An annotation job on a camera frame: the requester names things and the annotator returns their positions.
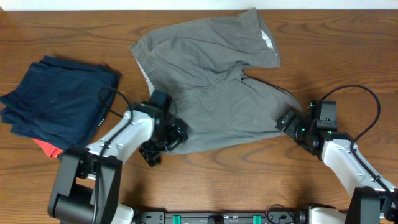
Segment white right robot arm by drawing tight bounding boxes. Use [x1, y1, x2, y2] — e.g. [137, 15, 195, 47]
[276, 108, 397, 223]

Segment folded navy blue garment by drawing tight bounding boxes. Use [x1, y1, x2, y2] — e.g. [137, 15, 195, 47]
[1, 56, 119, 150]

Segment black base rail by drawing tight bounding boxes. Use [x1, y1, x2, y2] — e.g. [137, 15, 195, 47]
[137, 209, 308, 224]

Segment grey shorts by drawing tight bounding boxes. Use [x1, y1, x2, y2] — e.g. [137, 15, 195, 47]
[130, 9, 301, 154]

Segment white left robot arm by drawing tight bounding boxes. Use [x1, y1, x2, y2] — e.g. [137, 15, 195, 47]
[47, 103, 188, 223]

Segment folded red garment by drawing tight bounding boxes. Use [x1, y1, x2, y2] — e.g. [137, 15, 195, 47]
[33, 139, 63, 159]

